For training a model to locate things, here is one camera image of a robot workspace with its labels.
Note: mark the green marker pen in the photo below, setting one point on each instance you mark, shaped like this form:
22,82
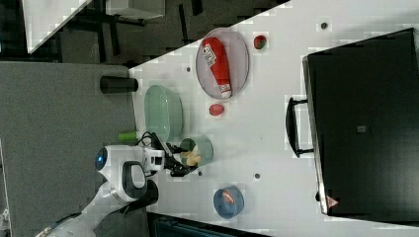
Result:
127,136

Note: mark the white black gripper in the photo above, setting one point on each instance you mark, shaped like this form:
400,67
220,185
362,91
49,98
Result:
159,156

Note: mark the blue bowl with food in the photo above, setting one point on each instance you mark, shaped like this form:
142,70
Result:
228,202

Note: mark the peeled toy banana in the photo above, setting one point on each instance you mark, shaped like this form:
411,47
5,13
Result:
192,158

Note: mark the pale pink oval plate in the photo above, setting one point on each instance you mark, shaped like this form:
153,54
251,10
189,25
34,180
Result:
238,61

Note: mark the black toaster oven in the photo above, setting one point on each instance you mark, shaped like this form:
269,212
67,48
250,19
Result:
362,101

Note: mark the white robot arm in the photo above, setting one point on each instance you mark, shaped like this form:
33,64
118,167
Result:
126,169

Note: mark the green mug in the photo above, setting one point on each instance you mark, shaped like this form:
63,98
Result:
205,148

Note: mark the red green toy fruit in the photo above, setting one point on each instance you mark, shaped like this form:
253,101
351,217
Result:
260,42

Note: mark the green perforated colander basket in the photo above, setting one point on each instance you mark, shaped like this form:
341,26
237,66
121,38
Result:
163,112

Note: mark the red toy strawberry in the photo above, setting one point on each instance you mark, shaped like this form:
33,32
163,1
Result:
216,110

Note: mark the red ketchup bottle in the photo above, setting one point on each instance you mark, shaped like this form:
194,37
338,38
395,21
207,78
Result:
216,58

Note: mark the black cylinder table post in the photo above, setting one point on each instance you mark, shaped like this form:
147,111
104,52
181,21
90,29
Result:
114,85

